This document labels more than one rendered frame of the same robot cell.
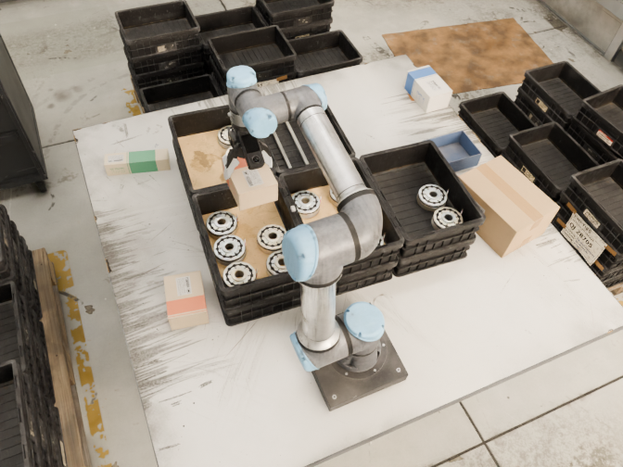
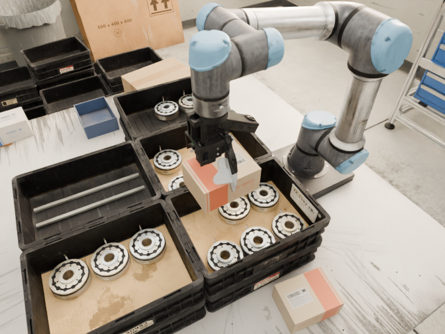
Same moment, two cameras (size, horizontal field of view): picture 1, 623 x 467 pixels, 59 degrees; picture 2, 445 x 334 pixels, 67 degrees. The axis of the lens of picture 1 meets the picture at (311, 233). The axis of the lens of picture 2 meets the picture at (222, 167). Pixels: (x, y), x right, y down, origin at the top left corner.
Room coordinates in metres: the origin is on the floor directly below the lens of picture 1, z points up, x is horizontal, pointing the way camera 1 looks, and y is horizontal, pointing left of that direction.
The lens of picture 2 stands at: (1.15, 0.78, 1.71)
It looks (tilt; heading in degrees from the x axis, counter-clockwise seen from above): 46 degrees down; 267
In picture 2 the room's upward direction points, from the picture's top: straight up
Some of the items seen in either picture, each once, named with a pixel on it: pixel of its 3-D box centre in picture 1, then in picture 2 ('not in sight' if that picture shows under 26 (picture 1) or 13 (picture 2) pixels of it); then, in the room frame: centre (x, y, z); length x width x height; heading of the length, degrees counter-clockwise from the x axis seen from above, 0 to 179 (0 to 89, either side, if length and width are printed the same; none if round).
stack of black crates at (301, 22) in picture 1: (292, 29); not in sight; (3.03, 0.22, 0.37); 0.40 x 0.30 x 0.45; 118
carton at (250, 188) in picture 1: (249, 178); (220, 175); (1.12, 0.20, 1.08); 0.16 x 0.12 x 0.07; 27
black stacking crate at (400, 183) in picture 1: (416, 198); (172, 114); (1.29, -0.36, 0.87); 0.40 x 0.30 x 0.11; 24
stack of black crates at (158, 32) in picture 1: (163, 55); not in sight; (2.66, 0.94, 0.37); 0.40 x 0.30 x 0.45; 118
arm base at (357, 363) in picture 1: (357, 342); (308, 152); (0.75, -0.17, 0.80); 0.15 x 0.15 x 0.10
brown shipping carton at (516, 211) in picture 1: (501, 205); (161, 89); (1.37, -0.70, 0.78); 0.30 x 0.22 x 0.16; 37
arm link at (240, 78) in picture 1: (242, 90); (211, 65); (1.14, 0.21, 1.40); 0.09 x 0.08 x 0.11; 28
